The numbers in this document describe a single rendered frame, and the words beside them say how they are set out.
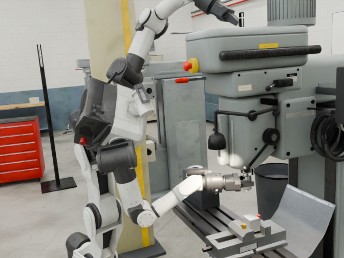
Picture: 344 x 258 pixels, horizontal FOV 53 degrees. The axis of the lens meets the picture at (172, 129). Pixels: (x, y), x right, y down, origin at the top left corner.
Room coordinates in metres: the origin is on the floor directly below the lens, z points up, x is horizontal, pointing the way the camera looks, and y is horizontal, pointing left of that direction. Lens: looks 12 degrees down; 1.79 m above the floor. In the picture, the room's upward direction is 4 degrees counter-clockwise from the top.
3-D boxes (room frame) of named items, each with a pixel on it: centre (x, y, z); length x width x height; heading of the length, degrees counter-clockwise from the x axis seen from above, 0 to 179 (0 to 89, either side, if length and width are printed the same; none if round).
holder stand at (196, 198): (1.96, -0.15, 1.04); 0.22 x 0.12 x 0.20; 25
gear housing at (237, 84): (1.48, -0.35, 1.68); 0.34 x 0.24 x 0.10; 112
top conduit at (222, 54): (1.34, -0.40, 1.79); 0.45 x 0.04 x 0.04; 112
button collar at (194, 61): (1.38, -0.10, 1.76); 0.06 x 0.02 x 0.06; 22
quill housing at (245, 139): (1.46, -0.32, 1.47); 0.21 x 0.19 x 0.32; 22
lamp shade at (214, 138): (1.33, -0.17, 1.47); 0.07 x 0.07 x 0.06
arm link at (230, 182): (1.47, -0.22, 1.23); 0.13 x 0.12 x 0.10; 177
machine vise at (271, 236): (1.42, -0.30, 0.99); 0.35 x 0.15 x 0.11; 111
